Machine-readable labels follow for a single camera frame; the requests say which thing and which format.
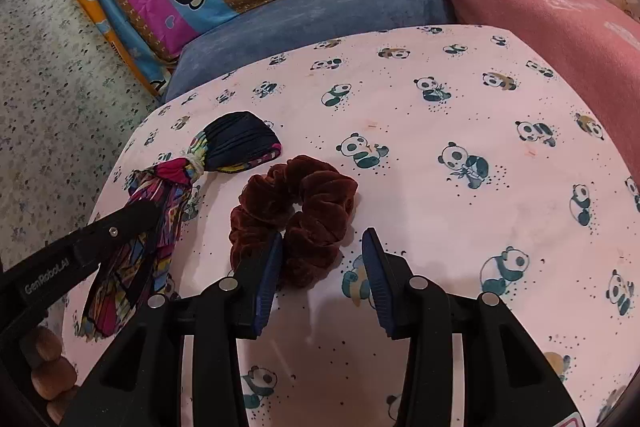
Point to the pink panda-print cloth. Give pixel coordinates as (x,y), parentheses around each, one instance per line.
(450,207)

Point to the dark red velvet scrunchie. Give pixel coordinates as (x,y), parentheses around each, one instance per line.
(320,187)

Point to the multicoloured patterned headband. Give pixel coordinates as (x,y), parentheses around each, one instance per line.
(240,142)

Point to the person's left hand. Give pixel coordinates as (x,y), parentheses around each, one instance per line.
(50,372)

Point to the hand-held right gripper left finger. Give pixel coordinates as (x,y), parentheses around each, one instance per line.
(267,274)

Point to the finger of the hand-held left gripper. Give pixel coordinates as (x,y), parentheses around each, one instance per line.
(120,229)

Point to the blue cushion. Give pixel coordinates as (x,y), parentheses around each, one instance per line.
(325,12)

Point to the pink blanket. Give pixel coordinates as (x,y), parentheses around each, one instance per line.
(550,22)

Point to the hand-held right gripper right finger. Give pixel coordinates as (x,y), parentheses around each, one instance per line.
(377,279)

